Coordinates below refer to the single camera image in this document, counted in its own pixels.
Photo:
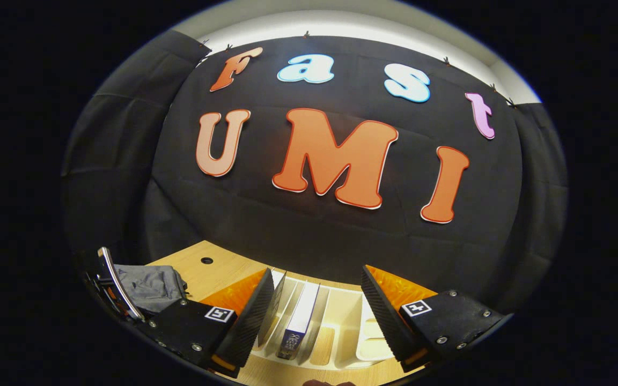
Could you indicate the cream white bookshelf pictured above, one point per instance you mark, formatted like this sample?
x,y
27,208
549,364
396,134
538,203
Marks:
x,y
341,321

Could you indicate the blue cover book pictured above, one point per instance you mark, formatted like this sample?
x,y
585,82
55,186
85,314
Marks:
x,y
301,316

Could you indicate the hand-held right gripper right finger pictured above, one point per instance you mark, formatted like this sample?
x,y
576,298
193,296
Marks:
x,y
387,316

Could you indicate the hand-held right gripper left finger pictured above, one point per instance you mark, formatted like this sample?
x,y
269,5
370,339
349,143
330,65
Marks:
x,y
252,316

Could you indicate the grey schoolbag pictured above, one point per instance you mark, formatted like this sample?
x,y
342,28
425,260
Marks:
x,y
151,287

